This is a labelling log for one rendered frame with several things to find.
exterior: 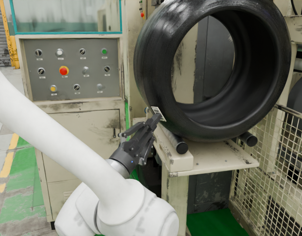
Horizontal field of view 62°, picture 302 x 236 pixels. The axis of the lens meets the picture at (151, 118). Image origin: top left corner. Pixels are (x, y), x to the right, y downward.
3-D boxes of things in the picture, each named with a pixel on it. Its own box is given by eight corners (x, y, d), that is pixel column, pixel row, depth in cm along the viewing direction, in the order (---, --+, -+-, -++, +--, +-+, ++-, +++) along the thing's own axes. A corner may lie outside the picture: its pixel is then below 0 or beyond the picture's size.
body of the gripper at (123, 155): (100, 157, 71) (119, 135, 76) (117, 178, 74) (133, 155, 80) (118, 157, 66) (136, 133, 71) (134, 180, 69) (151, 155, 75)
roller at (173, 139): (155, 111, 122) (164, 113, 123) (153, 120, 123) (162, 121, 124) (178, 142, 89) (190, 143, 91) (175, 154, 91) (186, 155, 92)
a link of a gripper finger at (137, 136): (124, 152, 75) (121, 149, 74) (142, 127, 81) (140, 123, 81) (133, 152, 72) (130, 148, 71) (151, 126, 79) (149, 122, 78)
